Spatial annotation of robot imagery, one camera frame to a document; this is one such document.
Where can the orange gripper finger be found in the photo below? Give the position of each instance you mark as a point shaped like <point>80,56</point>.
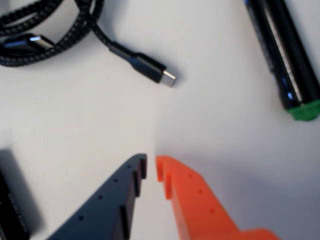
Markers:
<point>197,205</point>

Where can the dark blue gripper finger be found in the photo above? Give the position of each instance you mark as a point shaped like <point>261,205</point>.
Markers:
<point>107,205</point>

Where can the small black flashlight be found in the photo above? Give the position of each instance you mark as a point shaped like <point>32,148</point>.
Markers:
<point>15,195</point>

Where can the black marker with green cap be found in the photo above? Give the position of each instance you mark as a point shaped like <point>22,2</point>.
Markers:
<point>282,50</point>

